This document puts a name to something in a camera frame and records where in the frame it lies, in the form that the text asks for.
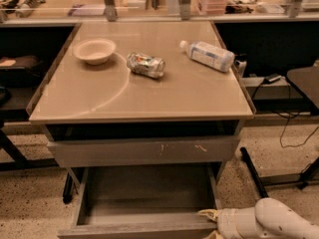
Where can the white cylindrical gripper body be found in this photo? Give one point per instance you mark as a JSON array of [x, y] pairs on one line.
[[226, 222]]

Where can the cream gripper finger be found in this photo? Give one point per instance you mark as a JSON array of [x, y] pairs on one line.
[[211, 214], [214, 235]]

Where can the grey drawer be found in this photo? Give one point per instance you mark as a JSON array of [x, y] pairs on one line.
[[142, 151], [144, 202]]

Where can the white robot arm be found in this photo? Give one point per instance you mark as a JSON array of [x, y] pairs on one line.
[[268, 219]]

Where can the grey top drawer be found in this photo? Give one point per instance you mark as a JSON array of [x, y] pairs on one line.
[[142, 151]]

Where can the grey drawer cabinet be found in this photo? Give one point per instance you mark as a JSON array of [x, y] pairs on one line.
[[109, 101]]

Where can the black floor stand bar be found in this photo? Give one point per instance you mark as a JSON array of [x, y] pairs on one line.
[[254, 174]]

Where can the black power adapter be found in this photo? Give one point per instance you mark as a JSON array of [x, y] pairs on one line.
[[272, 79]]

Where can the crushed silver can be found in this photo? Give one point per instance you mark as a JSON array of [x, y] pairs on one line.
[[146, 65]]

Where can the dark round side table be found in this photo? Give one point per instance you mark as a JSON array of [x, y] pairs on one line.
[[306, 82]]

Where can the clear plastic water bottle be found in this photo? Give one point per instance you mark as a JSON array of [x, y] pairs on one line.
[[209, 55]]

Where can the white paper bowl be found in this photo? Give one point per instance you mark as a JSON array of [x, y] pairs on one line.
[[94, 51]]

